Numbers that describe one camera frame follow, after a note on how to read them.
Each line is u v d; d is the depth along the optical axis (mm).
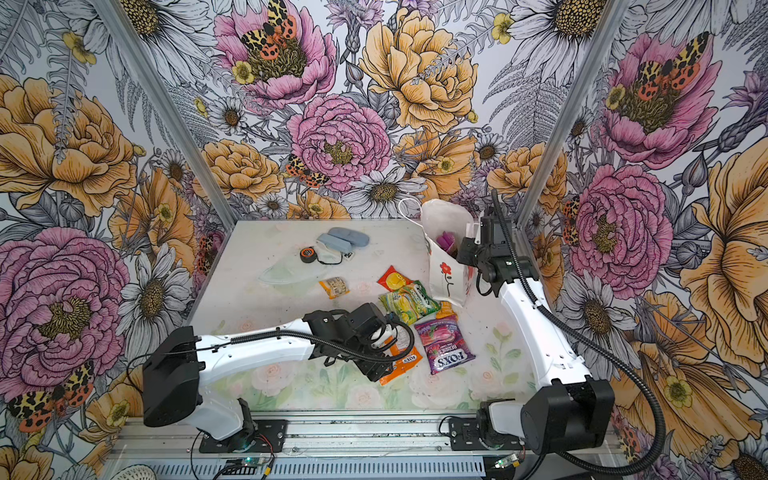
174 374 421
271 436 741
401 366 844
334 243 1107
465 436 732
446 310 960
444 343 867
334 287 992
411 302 959
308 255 1082
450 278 837
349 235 1140
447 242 946
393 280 1024
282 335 513
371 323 610
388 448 732
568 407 391
